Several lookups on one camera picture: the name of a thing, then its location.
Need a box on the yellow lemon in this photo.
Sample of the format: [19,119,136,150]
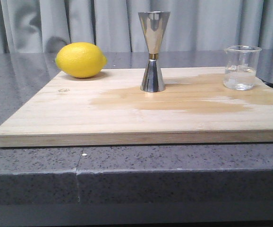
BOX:
[55,42,107,78]

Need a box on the grey curtain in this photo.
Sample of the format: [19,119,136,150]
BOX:
[0,0,273,53]

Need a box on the steel double jigger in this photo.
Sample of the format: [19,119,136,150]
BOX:
[138,11,170,93]

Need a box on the clear glass beaker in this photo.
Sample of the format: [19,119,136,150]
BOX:
[223,45,262,91]

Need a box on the light wooden cutting board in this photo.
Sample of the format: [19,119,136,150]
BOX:
[0,67,273,147]

